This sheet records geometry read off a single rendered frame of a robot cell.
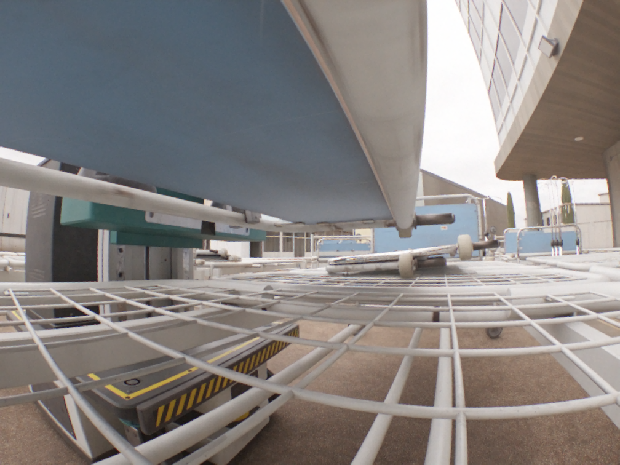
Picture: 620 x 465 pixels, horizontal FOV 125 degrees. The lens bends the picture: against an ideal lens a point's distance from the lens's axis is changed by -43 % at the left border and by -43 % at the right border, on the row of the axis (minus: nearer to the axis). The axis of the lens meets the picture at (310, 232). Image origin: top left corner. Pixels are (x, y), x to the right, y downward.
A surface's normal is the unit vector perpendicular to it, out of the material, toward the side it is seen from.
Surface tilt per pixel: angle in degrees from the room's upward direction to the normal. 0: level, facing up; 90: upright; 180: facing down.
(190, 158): 179
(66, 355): 90
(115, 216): 90
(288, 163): 179
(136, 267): 90
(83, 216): 90
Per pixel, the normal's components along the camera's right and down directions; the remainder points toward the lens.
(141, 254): 0.95, -0.03
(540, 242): -0.57, -0.07
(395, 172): -0.07, 1.00
